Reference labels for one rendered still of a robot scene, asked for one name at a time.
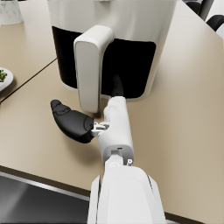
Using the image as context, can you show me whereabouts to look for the pale air fryer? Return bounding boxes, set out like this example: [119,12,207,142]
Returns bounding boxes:
[46,0,179,114]

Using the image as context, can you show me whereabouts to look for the dark steel sink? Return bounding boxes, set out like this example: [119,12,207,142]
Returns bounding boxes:
[0,171,91,224]

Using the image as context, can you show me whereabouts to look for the white plate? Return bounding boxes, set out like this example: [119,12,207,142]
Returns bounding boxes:
[0,66,14,93]

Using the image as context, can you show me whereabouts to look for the green vegetable pieces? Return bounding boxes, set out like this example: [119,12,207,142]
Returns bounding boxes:
[0,69,9,84]

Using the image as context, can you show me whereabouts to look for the black chair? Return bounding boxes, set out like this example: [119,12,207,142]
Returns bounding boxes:
[184,0,224,32]

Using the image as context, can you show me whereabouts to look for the white marbled pot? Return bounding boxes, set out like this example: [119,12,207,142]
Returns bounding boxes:
[0,0,25,25]

